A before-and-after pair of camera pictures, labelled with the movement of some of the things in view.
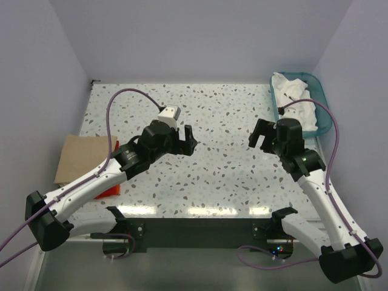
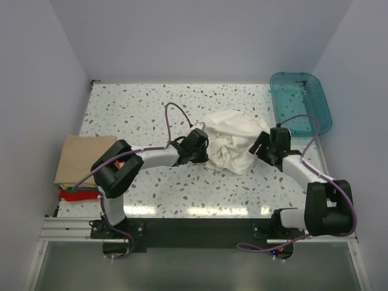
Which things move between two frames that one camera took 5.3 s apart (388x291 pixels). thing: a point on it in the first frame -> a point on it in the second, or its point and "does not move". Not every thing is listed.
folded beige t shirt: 82,153 does not move
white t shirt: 285,91 -> 231,134
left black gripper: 185,147 -> 203,157
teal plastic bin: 324,118 does not move
